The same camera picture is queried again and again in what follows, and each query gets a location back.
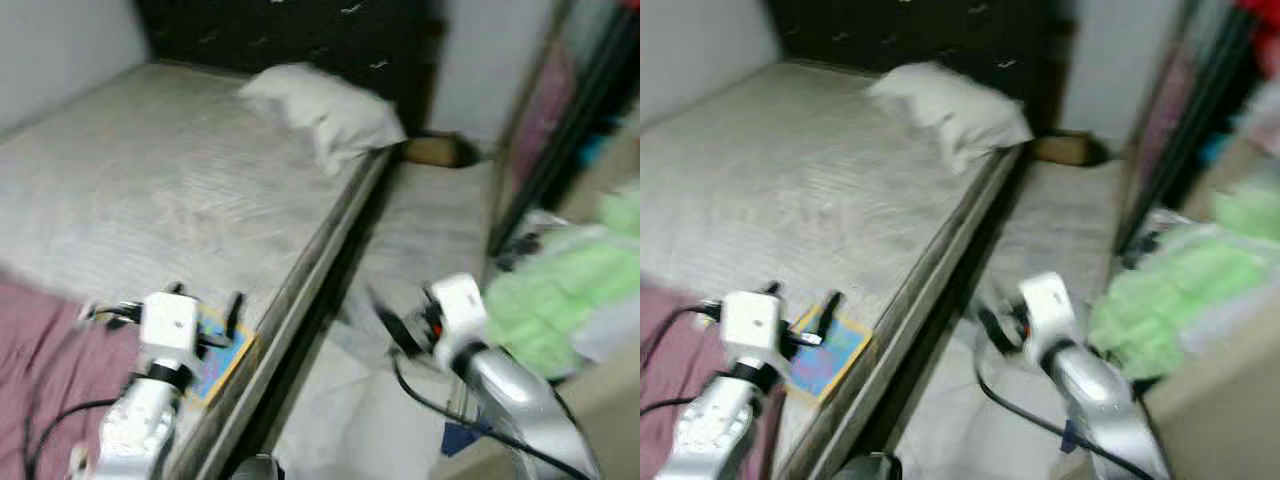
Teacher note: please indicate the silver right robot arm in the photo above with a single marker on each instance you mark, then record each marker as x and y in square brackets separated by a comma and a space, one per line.
[1095, 385]
[510, 390]

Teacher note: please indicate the mauve penguin print blanket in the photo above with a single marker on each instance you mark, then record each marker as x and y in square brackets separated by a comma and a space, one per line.
[670, 370]
[50, 380]

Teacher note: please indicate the off-white pillow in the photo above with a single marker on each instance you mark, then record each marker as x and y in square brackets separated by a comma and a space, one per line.
[320, 115]
[950, 110]

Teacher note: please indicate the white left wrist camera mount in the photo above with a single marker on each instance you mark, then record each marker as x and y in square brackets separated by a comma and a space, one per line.
[750, 320]
[168, 322]

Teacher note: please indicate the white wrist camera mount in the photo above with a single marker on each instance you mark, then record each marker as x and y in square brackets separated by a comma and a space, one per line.
[750, 320]
[168, 322]
[460, 305]
[1048, 300]

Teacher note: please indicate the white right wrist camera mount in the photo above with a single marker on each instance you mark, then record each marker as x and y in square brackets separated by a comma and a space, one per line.
[1048, 300]
[460, 305]

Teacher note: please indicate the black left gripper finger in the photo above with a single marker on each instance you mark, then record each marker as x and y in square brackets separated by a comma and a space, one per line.
[831, 314]
[235, 316]

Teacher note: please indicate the grey bed frame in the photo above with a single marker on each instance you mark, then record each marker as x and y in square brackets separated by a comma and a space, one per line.
[300, 300]
[920, 300]

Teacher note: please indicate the brown woven mat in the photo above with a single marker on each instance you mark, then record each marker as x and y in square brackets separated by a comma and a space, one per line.
[1065, 150]
[435, 152]

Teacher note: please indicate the grey patterned mattress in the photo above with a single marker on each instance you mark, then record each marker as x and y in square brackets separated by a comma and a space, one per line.
[790, 180]
[150, 180]

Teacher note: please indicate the light green cloth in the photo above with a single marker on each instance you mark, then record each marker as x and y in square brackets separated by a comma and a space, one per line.
[1170, 300]
[555, 300]

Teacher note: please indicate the red hanging garment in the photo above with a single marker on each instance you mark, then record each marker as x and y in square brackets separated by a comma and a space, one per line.
[1262, 20]

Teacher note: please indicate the dark blue cloth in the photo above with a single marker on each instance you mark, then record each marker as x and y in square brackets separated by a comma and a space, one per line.
[462, 438]
[1072, 435]

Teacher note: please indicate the blue yellow children's board book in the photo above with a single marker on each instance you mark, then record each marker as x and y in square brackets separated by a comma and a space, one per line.
[215, 375]
[835, 365]

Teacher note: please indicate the wardrobe sliding door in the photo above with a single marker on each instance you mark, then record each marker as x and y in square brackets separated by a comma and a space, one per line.
[1170, 100]
[545, 110]

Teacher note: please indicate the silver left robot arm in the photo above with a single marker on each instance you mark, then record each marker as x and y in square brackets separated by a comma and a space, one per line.
[140, 425]
[720, 425]

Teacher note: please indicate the dark tufted headboard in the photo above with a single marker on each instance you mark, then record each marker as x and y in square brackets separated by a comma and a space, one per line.
[930, 30]
[300, 35]

